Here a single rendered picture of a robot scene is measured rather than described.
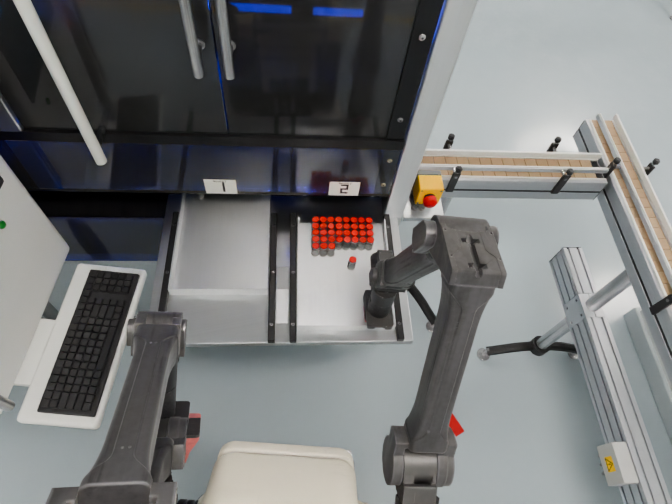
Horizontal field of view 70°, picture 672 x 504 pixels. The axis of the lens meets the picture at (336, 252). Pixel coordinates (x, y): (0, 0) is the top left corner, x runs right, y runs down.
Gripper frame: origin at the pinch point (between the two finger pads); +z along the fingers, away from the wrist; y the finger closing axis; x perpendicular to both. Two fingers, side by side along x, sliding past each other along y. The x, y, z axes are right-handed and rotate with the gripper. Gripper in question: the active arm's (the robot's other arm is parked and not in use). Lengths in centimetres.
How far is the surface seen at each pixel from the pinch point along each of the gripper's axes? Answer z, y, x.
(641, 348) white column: 86, 27, -141
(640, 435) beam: 37, -22, -90
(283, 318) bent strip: 2.0, 2.4, 23.9
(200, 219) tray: 0, 34, 49
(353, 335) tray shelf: 2.6, -2.3, 5.3
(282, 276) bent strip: -1.7, 13.2, 24.3
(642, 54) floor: 81, 250, -229
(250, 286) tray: 1.5, 11.8, 33.1
